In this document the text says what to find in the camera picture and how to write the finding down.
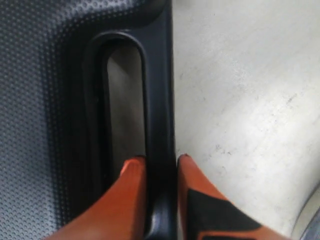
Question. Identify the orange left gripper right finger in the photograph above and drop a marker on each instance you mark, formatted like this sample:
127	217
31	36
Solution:
206	214

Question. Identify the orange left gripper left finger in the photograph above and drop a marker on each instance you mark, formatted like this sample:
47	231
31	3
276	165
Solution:
119	214

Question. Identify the black plastic tool case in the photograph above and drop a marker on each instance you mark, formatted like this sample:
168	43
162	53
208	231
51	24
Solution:
56	155

